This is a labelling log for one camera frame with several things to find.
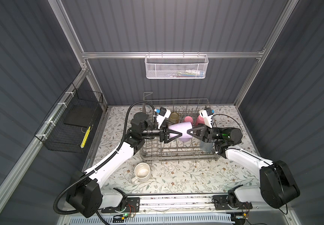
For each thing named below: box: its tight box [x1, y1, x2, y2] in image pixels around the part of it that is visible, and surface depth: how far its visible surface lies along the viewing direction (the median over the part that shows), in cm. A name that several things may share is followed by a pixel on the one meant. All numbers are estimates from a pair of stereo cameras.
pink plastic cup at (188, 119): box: [184, 116, 194, 125], surface depth 95 cm
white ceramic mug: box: [131, 162, 151, 185], surface depth 81 cm
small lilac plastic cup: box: [168, 121, 193, 143], surface depth 63 cm
